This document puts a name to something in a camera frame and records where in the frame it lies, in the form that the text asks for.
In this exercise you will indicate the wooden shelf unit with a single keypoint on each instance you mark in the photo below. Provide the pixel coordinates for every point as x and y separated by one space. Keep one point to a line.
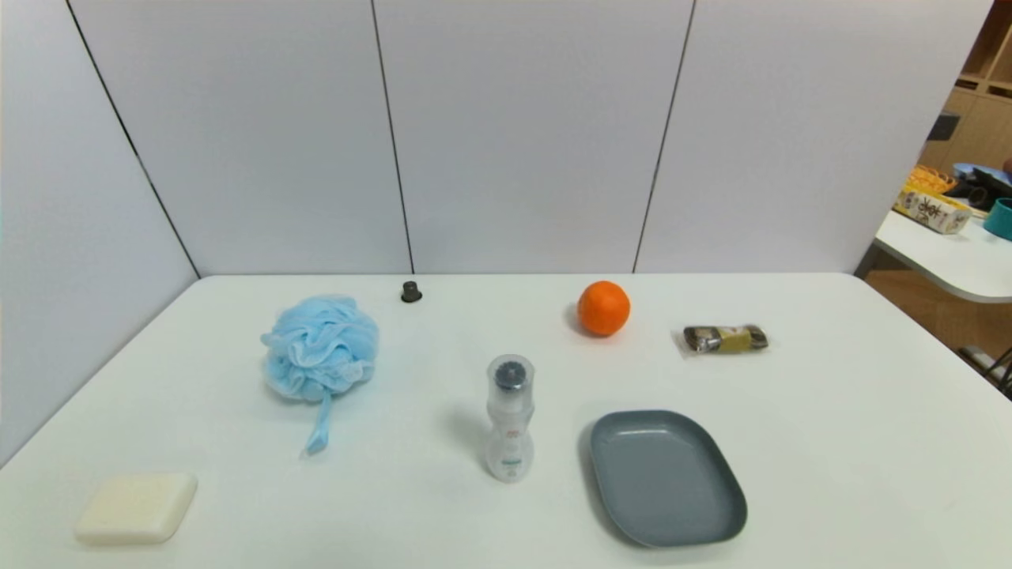
980 118

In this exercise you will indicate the clear plastic spray bottle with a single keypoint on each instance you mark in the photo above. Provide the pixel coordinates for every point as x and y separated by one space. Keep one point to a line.
510 427

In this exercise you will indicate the printed cardboard box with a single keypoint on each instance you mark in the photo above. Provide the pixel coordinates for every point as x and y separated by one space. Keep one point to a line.
931 210

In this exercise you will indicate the cream soap bar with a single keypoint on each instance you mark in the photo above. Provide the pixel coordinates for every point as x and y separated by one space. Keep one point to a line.
136 509

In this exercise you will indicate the blue round lid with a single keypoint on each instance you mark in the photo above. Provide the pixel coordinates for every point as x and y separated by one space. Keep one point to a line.
974 168

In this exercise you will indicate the orange fruit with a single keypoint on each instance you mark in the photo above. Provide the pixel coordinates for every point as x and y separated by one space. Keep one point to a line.
603 309

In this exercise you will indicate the wrapped snack with gold band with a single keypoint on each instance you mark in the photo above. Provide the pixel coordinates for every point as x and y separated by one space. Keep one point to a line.
726 339

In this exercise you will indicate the grey rounded plastic dish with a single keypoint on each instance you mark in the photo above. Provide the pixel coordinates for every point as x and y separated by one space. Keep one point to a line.
664 478

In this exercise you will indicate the white side table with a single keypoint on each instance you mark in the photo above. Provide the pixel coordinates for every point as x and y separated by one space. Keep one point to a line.
949 254

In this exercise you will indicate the blue mesh bath loofah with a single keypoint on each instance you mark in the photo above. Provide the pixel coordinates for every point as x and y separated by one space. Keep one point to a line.
320 348

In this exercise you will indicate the teal cup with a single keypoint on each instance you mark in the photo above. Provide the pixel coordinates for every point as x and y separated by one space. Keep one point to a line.
1001 219

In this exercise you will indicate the black chair frame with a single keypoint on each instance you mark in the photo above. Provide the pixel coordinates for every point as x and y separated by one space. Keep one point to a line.
998 370

